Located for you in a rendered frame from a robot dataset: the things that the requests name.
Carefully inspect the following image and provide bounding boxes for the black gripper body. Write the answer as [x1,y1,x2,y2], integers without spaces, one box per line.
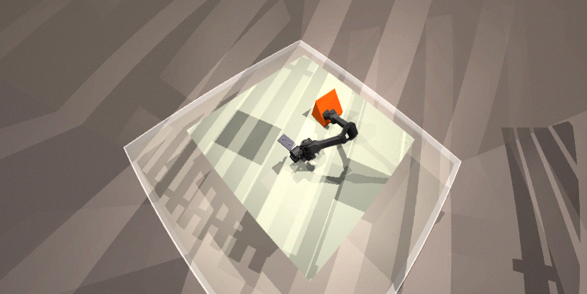
[290,153,303,163]

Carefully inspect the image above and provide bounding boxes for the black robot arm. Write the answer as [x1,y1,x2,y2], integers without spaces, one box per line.
[289,109,358,161]

